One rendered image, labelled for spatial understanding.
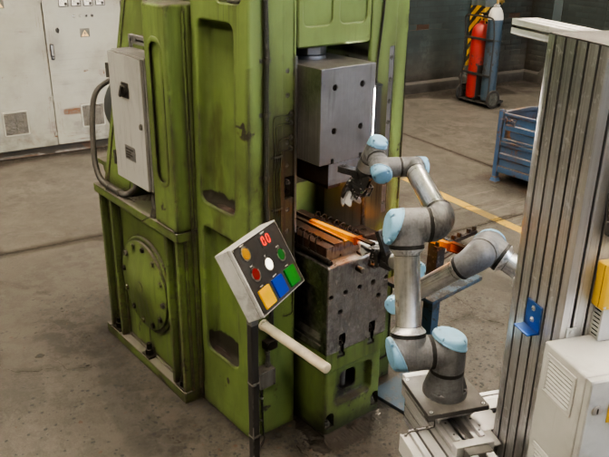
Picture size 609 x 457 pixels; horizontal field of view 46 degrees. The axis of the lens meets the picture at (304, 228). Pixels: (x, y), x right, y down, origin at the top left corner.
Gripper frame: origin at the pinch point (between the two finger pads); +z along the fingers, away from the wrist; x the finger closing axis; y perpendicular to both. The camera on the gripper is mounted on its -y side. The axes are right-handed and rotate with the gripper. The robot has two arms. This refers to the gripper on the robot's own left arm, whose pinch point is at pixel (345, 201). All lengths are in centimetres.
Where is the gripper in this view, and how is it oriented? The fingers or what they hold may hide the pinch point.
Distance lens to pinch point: 293.6
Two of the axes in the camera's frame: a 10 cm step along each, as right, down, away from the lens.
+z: -2.9, 6.8, 6.7
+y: 5.5, 6.9, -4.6
